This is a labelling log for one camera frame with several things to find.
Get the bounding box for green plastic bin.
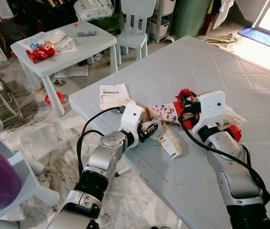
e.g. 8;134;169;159
173;0;213;39

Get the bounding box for pale blue plastic stool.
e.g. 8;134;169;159
0;99;62;228

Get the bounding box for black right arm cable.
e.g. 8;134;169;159
178;109;270;204

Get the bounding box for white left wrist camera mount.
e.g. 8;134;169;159
119;102;145;140

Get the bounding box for blue floor mat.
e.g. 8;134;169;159
237;26;270;49

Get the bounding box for cream paper packet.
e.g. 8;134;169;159
158;122;184;159

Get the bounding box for red toy figure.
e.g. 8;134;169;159
25;40;57;64

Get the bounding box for white marker pen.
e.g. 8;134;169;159
114;167;131;177

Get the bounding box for newspaper sheets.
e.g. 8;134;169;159
53;61;90;78

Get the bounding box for small white plastic table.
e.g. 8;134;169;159
10;21;119;118

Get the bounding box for white red printed snack packet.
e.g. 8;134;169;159
146;104;183;124

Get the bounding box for white plastic child chair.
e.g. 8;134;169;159
115;0;158;66

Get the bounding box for red plastic bowl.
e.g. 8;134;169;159
43;91;64;106

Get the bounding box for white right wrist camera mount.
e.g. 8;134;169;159
192;91;227;140

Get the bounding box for white diaper package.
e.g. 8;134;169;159
73;0;116;22

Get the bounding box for white paper booklet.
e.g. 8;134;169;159
98;83;136;111

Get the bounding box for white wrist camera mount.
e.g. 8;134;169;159
192;91;227;140
119;102;145;140

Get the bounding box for grey remote control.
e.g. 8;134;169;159
76;31;99;38

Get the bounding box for white plastic drawer unit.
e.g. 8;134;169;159
149;0;176;42

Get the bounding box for clear plastic wrapper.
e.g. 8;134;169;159
223;105;248;127

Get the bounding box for beige cloth rag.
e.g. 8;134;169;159
204;33;239;49

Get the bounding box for white plastic bag with papers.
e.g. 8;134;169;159
22;29;78;54

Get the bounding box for white hanging cloth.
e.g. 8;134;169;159
213;0;236;30

